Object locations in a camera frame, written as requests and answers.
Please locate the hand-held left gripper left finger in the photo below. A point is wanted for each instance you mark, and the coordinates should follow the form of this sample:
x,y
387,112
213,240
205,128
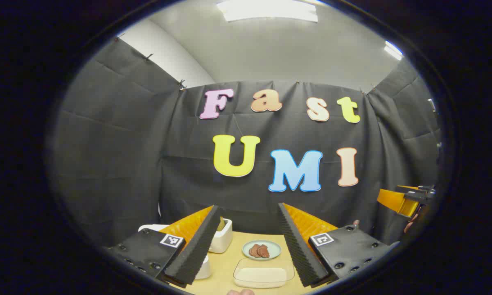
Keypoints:
x,y
190,254

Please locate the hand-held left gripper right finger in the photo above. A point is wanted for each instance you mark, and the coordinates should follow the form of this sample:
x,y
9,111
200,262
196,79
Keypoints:
x,y
301,256

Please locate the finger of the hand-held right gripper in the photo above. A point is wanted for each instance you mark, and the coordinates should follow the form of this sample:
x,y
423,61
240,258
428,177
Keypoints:
x,y
395,201

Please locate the white rice cooker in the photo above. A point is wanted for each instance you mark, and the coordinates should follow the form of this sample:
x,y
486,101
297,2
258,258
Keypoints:
x,y
205,268

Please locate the clear tray of rice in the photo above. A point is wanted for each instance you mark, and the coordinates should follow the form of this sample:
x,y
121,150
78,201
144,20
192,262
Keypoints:
x,y
263,275

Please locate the pale green plate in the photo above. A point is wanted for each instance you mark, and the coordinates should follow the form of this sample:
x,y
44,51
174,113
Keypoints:
x,y
275,248

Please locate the white toaster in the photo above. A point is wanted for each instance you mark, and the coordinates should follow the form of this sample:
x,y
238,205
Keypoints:
x,y
222,241

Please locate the brown meat slice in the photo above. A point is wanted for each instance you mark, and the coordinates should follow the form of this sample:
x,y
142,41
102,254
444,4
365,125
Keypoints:
x,y
264,251
253,250

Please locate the brown toast slice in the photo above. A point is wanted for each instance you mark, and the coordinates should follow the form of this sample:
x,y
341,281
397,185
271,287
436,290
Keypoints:
x,y
221,224

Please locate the black backdrop cloth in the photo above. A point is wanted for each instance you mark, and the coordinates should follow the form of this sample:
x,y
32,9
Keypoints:
x,y
119,143

